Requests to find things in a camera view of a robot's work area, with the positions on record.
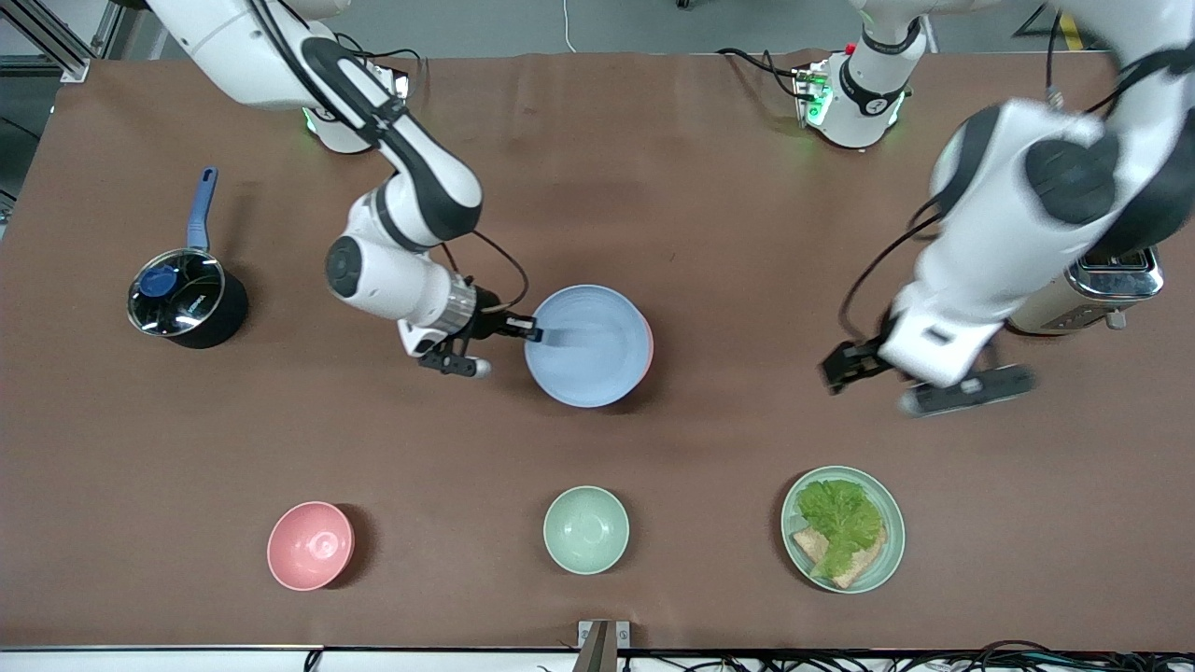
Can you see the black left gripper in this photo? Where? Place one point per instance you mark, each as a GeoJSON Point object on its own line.
{"type": "Point", "coordinates": [861, 357]}

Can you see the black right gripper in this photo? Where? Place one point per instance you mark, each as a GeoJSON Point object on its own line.
{"type": "Point", "coordinates": [487, 321]}

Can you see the light blue plate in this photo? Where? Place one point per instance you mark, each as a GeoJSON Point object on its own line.
{"type": "Point", "coordinates": [597, 364]}

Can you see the pink plate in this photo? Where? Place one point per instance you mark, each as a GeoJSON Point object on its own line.
{"type": "Point", "coordinates": [650, 353]}

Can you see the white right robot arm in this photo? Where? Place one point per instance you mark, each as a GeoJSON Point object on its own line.
{"type": "Point", "coordinates": [420, 177]}

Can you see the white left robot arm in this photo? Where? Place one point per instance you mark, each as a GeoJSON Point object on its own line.
{"type": "Point", "coordinates": [990, 224]}

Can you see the green lettuce leaf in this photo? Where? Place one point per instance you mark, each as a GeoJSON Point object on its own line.
{"type": "Point", "coordinates": [840, 518]}

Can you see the brown bread slice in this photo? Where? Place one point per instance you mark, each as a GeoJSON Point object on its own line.
{"type": "Point", "coordinates": [808, 543]}

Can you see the brown table cover mat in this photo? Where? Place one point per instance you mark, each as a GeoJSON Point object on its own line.
{"type": "Point", "coordinates": [653, 187]}

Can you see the green plate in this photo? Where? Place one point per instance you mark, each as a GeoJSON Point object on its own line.
{"type": "Point", "coordinates": [894, 560]}

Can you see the small green bowl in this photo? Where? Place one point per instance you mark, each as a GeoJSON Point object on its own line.
{"type": "Point", "coordinates": [586, 530]}

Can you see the silver toaster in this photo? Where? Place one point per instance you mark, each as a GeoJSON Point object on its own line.
{"type": "Point", "coordinates": [1111, 280]}

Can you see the small pink bowl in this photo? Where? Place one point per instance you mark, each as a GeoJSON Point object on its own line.
{"type": "Point", "coordinates": [311, 546]}

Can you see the glass lid blue knob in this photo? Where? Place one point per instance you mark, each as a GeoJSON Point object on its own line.
{"type": "Point", "coordinates": [191, 299]}

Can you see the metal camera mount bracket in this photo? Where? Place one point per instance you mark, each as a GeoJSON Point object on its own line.
{"type": "Point", "coordinates": [602, 649]}

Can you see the aluminium frame profile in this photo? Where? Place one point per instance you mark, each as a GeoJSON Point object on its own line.
{"type": "Point", "coordinates": [56, 47]}

